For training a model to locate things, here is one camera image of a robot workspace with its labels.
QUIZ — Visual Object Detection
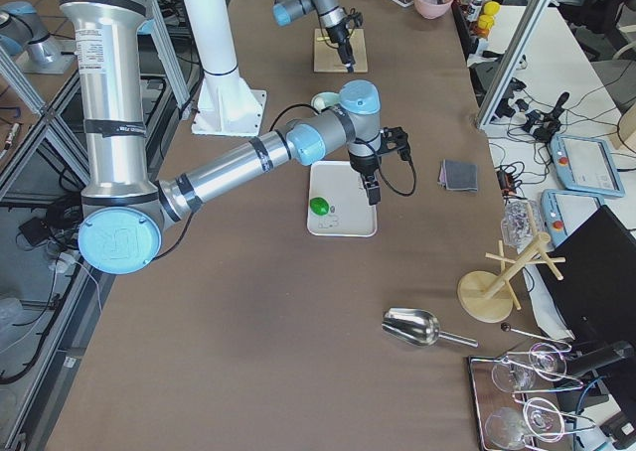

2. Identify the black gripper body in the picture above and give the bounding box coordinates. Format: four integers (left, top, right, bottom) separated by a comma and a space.
349, 153, 381, 183
327, 22, 349, 49

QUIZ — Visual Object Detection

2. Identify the mint green bowl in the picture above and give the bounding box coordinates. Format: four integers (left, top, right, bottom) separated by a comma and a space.
310, 91, 340, 111

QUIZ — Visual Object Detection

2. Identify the pink ice bowl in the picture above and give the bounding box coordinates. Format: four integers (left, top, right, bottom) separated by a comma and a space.
414, 0, 454, 19

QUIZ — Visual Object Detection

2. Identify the wooden cutting board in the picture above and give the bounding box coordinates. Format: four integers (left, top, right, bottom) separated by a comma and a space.
313, 28, 369, 74

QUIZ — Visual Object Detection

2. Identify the cream rabbit tray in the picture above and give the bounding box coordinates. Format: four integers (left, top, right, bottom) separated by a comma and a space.
306, 161, 378, 237

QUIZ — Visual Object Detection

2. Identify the green lime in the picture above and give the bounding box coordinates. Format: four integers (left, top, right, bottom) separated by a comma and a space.
309, 197, 330, 217

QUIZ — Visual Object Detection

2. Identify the grey folded cloth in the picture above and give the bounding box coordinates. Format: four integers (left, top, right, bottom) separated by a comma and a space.
438, 159, 478, 192

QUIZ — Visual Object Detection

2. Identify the metal scoop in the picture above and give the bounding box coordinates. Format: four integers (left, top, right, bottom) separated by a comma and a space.
382, 307, 479, 348

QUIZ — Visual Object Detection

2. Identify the yellow duck toy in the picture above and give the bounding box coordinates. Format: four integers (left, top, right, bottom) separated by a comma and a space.
477, 1, 500, 31

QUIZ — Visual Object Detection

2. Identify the clear glass jar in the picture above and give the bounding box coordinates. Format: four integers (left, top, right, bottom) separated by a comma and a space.
501, 200, 546, 250

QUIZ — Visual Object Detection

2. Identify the wooden mug tree stand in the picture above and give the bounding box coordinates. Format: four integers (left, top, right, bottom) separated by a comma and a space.
457, 204, 565, 323

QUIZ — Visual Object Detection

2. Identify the near teach pendant tablet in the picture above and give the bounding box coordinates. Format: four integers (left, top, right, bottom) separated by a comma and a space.
541, 189, 605, 247

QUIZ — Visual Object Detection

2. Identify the teach pendant tablet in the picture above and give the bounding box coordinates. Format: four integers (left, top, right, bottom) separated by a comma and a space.
541, 189, 605, 247
550, 134, 625, 198

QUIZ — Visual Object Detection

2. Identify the far teach pendant tablet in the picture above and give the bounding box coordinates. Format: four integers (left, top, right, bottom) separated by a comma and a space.
550, 134, 625, 198

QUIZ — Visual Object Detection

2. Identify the black monitor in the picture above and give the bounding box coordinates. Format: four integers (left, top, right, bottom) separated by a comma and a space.
538, 206, 635, 344

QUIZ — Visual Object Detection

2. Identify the wine glass rack tray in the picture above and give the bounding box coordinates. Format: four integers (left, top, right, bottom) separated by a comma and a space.
467, 342, 595, 450

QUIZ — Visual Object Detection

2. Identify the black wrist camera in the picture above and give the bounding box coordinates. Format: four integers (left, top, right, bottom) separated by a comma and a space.
376, 127, 417, 197
345, 8, 364, 31

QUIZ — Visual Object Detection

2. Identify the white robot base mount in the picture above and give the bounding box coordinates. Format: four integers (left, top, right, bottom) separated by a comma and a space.
184, 0, 266, 137

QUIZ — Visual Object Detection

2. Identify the aluminium frame post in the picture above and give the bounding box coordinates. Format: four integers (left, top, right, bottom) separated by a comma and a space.
475, 0, 551, 130

